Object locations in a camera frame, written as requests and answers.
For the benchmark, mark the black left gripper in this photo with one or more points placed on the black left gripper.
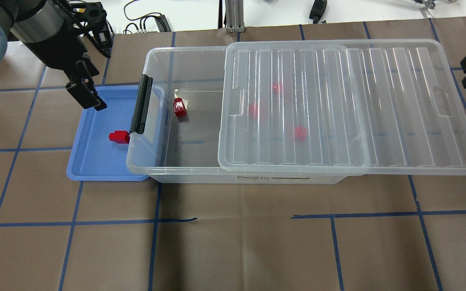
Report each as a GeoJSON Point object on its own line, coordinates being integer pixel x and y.
{"type": "Point", "coordinates": [58, 51]}

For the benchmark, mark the red block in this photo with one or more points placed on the red block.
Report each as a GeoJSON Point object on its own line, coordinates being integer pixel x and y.
{"type": "Point", "coordinates": [300, 133]}
{"type": "Point", "coordinates": [253, 111]}
{"type": "Point", "coordinates": [179, 107]}
{"type": "Point", "coordinates": [277, 88]}
{"type": "Point", "coordinates": [120, 137]}

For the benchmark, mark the clear ribbed box lid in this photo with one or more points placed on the clear ribbed box lid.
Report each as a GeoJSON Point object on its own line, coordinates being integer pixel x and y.
{"type": "Point", "coordinates": [371, 106]}

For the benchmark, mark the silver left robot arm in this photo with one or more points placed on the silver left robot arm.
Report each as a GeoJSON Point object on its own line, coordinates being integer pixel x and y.
{"type": "Point", "coordinates": [13, 22]}

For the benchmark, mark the red block in box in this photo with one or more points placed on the red block in box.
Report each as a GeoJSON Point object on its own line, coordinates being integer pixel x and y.
{"type": "Point", "coordinates": [179, 107]}

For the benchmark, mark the clear plastic storage box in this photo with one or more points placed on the clear plastic storage box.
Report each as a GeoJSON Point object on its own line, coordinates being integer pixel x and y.
{"type": "Point", "coordinates": [185, 150]}

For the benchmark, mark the blue plastic tray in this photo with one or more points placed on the blue plastic tray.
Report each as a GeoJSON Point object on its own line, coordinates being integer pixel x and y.
{"type": "Point", "coordinates": [94, 157]}

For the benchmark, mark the black power adapter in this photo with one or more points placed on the black power adapter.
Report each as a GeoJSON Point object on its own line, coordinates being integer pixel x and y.
{"type": "Point", "coordinates": [317, 10]}

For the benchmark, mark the red block under lid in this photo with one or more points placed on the red block under lid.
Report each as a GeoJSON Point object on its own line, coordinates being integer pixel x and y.
{"type": "Point", "coordinates": [253, 111]}
{"type": "Point", "coordinates": [300, 133]}
{"type": "Point", "coordinates": [277, 88]}

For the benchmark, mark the black box latch handle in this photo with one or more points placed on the black box latch handle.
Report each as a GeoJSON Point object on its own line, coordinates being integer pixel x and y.
{"type": "Point", "coordinates": [138, 121]}

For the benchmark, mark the aluminium frame post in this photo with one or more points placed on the aluminium frame post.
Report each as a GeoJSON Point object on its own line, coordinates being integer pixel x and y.
{"type": "Point", "coordinates": [234, 16]}

